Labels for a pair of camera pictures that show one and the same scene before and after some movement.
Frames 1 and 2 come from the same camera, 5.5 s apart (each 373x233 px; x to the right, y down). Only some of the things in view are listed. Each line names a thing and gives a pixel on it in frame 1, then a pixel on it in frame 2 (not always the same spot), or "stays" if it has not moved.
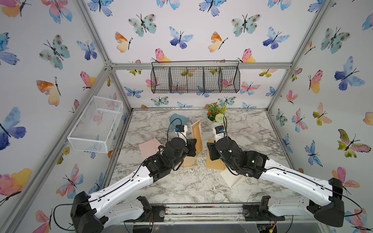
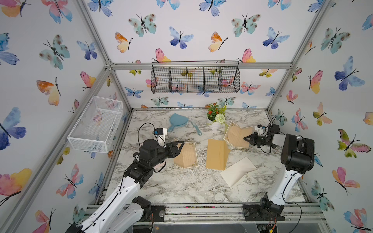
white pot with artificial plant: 215,114 stays
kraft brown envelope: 215,164 stays
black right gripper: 212,150 to 255,135
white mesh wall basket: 93,129 stays
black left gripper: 191,143 to 174,153
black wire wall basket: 198,76 stays
